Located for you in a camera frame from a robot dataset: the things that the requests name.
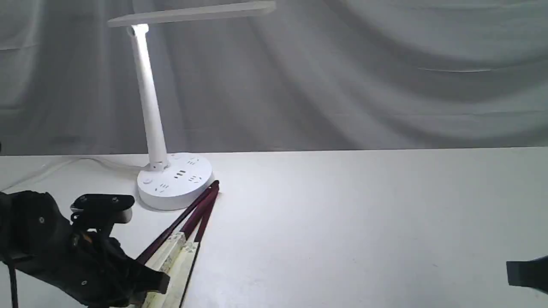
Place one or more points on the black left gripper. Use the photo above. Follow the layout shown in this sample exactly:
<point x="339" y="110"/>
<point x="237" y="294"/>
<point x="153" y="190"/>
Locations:
<point x="38" y="240"/>

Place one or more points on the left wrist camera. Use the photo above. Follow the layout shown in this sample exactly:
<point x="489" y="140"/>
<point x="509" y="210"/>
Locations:
<point x="101" y="211"/>

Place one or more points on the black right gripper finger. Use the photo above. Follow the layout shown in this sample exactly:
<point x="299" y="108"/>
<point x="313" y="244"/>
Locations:
<point x="529" y="274"/>

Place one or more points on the white desk lamp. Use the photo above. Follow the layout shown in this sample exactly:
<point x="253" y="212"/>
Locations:
<point x="172" y="181"/>

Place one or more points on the folding paper fan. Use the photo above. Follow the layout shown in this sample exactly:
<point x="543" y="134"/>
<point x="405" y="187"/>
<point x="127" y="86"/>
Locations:
<point x="176" y="249"/>

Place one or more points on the grey backdrop cloth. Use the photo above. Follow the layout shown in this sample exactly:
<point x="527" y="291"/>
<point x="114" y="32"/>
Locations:
<point x="312" y="75"/>

